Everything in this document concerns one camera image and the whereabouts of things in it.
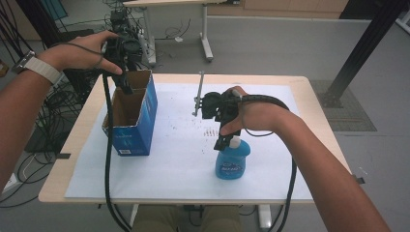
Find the black tape strip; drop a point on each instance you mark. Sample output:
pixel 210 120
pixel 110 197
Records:
pixel 360 180
pixel 64 156

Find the black box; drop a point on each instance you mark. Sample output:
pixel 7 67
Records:
pixel 80 34

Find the orange box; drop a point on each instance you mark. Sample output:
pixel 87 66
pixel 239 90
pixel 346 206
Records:
pixel 3 68

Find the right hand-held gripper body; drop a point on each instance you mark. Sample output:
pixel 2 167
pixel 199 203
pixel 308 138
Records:
pixel 212 104

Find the dark floor mat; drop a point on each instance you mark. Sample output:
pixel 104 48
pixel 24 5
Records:
pixel 351 116

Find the black floor plate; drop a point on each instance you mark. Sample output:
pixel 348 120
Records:
pixel 42 143

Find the black device under table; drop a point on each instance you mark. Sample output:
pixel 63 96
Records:
pixel 192 212

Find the person's left hand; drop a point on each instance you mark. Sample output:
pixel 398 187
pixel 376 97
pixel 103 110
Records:
pixel 77 53

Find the blue cardboard box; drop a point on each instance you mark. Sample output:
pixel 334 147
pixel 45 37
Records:
pixel 137 129

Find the white table leg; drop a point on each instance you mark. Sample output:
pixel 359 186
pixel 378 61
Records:
pixel 265 217
pixel 134 212

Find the person's left leg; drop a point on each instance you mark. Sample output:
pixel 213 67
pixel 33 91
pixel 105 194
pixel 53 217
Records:
pixel 154 220

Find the blue bottle with white cap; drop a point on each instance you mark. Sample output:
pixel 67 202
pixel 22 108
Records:
pixel 232 162

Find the person's right leg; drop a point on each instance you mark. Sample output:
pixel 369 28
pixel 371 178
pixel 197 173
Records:
pixel 222 220

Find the teal panel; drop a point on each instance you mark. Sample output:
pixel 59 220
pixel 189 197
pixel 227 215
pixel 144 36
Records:
pixel 54 8

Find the white power strip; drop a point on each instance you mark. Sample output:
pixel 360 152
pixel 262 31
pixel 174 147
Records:
pixel 11 182

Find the black computer tower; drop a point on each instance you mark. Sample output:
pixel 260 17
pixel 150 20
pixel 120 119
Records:
pixel 117 19

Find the white floor plug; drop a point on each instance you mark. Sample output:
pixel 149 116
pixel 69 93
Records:
pixel 178 39

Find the person's right hand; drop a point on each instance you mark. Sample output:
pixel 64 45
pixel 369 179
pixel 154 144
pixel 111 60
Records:
pixel 261 116

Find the white paper sheet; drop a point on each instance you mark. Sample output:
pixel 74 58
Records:
pixel 180 174

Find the person's leg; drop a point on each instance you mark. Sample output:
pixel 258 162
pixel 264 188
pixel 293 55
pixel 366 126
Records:
pixel 154 220
pixel 222 220

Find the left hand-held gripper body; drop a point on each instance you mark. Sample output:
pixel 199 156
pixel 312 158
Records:
pixel 127 51

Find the black metal stand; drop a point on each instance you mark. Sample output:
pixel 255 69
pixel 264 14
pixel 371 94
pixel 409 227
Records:
pixel 35 19
pixel 364 42

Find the white object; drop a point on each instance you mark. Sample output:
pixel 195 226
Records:
pixel 405 22

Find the white desk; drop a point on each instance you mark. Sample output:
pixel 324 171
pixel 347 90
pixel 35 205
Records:
pixel 205 32

